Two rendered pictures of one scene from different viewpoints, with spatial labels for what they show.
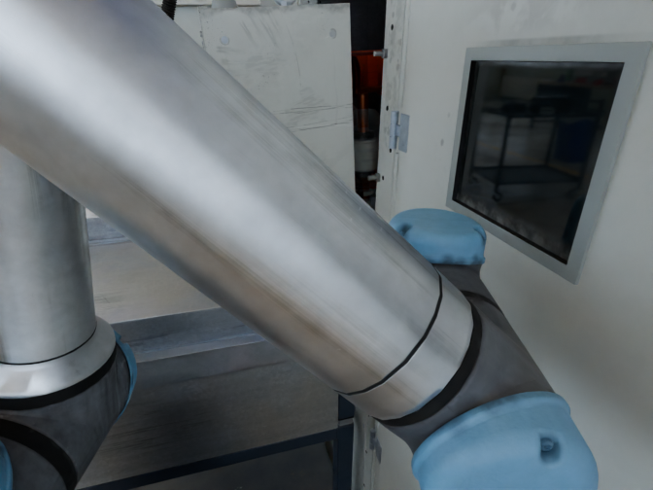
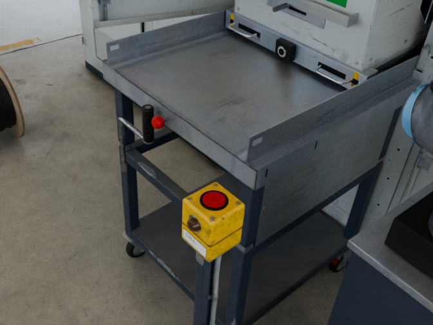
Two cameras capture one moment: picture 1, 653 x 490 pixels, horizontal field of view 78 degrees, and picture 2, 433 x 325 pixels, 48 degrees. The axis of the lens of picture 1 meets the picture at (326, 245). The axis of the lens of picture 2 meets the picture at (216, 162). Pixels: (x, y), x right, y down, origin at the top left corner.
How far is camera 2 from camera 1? 1.05 m
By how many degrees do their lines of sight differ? 28
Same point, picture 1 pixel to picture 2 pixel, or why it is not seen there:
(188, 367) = (346, 130)
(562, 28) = not seen: outside the picture
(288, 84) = not seen: outside the picture
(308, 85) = not seen: outside the picture
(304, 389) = (374, 138)
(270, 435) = (350, 177)
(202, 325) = (349, 98)
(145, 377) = (328, 141)
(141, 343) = (321, 118)
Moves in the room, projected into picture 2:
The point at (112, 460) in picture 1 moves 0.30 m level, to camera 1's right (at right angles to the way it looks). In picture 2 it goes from (283, 215) to (372, 186)
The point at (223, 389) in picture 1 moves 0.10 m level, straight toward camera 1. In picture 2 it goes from (345, 146) to (377, 163)
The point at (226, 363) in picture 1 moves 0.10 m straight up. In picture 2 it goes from (361, 122) to (371, 89)
